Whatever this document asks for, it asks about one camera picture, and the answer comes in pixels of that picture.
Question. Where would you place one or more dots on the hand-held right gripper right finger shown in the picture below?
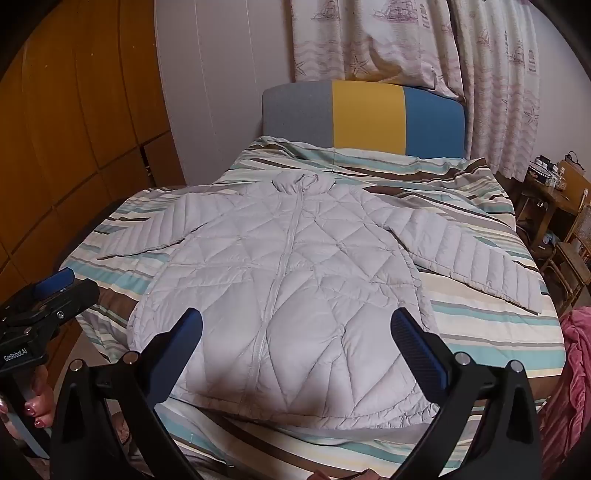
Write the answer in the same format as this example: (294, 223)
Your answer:
(413, 353)

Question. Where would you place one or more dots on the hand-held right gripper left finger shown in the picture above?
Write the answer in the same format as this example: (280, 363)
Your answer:
(182, 350)

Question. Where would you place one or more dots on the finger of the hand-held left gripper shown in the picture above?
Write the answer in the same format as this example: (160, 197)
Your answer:
(74, 300)
(55, 282)

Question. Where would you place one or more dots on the light grey quilted down jacket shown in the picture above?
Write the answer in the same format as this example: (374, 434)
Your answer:
(286, 277)

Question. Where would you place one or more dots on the person's left hand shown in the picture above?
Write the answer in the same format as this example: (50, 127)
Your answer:
(44, 397)

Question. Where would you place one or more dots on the striped bed sheet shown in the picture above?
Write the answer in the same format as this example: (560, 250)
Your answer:
(485, 332)

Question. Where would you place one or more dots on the pink blanket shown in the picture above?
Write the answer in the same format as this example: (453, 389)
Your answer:
(577, 369)

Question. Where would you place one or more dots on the wooden wardrobe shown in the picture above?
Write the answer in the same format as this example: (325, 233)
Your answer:
(69, 115)

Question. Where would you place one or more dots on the wooden rattan chair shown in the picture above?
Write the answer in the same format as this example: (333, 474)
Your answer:
(570, 263)

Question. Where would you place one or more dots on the wooden desk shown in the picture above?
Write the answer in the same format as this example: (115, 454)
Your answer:
(549, 198)

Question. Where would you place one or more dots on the white patterned bowl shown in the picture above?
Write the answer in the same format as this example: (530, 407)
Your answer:
(540, 171)

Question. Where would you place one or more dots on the brown rounded board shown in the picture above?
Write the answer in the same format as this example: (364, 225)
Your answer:
(573, 173)

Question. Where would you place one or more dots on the grey yellow blue headboard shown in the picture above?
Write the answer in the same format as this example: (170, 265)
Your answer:
(369, 115)

